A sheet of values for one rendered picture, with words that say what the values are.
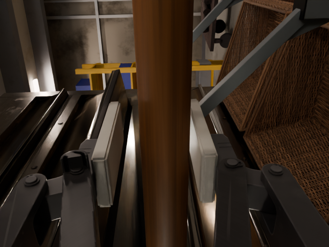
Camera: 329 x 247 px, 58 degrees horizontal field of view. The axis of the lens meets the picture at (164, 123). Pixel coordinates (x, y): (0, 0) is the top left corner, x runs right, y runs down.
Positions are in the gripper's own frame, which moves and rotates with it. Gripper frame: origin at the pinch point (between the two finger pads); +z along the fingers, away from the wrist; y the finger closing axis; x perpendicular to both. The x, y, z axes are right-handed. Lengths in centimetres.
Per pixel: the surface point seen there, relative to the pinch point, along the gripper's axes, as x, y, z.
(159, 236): -6.4, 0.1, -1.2
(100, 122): -39, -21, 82
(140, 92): 3.5, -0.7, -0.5
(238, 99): -49, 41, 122
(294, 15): 2.3, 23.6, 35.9
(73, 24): -90, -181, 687
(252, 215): -50, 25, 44
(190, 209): -16.9, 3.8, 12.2
